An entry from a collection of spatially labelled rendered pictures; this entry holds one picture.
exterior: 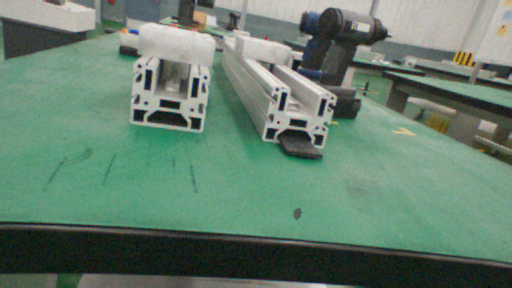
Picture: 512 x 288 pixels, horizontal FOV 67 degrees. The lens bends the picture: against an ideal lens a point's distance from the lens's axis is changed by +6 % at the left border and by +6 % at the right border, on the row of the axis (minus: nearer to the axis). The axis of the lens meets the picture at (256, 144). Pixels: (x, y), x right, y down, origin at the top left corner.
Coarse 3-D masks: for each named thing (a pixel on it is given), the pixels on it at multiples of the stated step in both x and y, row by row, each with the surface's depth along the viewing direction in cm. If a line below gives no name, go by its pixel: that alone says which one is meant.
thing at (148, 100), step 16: (144, 64) 49; (160, 64) 56; (144, 80) 49; (160, 80) 60; (176, 80) 57; (192, 80) 50; (208, 80) 51; (144, 96) 50; (160, 96) 50; (176, 96) 52; (192, 96) 52; (144, 112) 56; (160, 112) 57; (176, 112) 51; (192, 112) 52; (176, 128) 52; (192, 128) 53
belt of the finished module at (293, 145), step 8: (288, 128) 61; (280, 136) 56; (288, 136) 57; (296, 136) 57; (304, 136) 58; (288, 144) 53; (296, 144) 53; (304, 144) 54; (312, 144) 55; (288, 152) 50; (296, 152) 50; (304, 152) 50; (312, 152) 51
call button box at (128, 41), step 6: (120, 36) 106; (126, 36) 106; (132, 36) 107; (120, 42) 107; (126, 42) 107; (132, 42) 107; (120, 48) 107; (126, 48) 107; (132, 48) 108; (126, 54) 108; (132, 54) 108
